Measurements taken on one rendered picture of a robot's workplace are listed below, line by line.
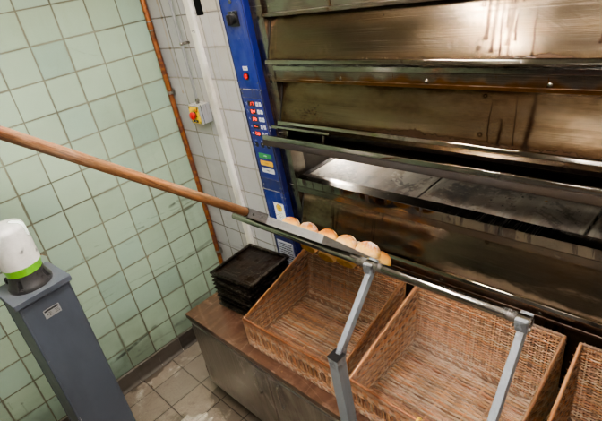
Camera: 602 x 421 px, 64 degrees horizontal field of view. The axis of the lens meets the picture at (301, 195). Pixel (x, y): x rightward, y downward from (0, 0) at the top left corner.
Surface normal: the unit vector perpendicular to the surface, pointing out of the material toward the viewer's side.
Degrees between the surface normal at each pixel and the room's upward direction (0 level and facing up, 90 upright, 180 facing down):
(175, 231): 90
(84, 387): 90
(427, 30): 70
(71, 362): 90
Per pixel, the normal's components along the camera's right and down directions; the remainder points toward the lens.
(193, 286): 0.70, 0.18
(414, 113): -0.71, 0.10
